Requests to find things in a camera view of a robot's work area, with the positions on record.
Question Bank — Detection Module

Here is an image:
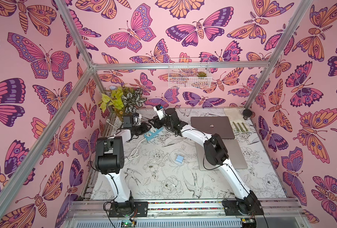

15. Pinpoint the light blue charger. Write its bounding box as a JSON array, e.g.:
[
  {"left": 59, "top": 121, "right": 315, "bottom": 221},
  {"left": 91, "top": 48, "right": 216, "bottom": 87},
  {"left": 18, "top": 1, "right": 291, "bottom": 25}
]
[{"left": 175, "top": 155, "right": 184, "bottom": 164}]

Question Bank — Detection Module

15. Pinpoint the silver laptop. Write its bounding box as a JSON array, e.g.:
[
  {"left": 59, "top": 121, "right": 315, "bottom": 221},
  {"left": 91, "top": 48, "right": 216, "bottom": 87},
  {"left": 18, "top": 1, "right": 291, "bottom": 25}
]
[{"left": 195, "top": 139, "right": 248, "bottom": 171}]

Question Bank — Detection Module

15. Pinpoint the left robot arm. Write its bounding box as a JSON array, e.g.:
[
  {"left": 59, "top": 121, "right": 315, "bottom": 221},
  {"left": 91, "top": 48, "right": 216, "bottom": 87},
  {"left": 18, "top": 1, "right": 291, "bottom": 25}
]
[{"left": 93, "top": 123, "right": 151, "bottom": 218}]

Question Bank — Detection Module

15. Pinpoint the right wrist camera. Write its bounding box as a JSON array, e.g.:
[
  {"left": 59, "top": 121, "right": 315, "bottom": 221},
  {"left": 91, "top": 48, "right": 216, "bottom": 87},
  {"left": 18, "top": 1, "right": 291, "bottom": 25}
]
[{"left": 154, "top": 104, "right": 165, "bottom": 120}]

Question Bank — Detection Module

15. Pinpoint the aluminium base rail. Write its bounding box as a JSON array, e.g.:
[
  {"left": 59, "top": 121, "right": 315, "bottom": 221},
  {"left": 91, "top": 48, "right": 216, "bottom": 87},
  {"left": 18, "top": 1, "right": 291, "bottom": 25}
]
[{"left": 62, "top": 198, "right": 312, "bottom": 228}]

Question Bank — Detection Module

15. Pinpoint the potted plant in vase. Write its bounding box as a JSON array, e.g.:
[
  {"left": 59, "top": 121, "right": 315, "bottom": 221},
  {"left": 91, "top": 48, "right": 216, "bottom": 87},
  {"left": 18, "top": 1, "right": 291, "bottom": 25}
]
[{"left": 98, "top": 85, "right": 147, "bottom": 121}]

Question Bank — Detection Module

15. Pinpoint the dark grey laptop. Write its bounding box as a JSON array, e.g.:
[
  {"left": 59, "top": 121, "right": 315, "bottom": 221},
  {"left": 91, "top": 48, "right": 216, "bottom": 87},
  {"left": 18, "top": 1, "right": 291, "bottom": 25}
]
[{"left": 191, "top": 116, "right": 235, "bottom": 140}]

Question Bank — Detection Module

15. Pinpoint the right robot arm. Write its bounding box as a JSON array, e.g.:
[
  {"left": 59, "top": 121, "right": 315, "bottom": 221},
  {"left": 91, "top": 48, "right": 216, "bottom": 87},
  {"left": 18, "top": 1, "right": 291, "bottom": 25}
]
[{"left": 149, "top": 105, "right": 264, "bottom": 216}]

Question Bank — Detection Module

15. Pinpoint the small succulent in basket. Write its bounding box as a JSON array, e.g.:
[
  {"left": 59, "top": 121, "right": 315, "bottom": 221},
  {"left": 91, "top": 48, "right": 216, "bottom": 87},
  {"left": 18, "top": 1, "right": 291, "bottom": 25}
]
[{"left": 197, "top": 71, "right": 207, "bottom": 78}]

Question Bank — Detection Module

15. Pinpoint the white cloth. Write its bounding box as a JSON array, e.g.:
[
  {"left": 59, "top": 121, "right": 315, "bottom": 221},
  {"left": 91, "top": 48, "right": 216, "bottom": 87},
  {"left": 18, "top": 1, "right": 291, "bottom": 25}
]
[{"left": 224, "top": 107, "right": 251, "bottom": 133}]

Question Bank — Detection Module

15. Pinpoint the blue power strip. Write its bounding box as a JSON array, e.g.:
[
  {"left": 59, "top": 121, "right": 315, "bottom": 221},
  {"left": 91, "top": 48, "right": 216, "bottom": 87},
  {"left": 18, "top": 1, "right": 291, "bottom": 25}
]
[{"left": 143, "top": 127, "right": 164, "bottom": 141}]

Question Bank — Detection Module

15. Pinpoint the black round object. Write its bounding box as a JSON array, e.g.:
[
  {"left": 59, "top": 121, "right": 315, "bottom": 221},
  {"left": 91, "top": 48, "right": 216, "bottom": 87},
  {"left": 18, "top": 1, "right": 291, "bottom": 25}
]
[{"left": 242, "top": 109, "right": 253, "bottom": 120}]

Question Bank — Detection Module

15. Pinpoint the white wire basket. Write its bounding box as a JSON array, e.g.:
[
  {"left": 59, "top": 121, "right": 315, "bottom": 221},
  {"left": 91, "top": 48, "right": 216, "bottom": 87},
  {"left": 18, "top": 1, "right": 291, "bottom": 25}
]
[{"left": 167, "top": 58, "right": 212, "bottom": 89}]

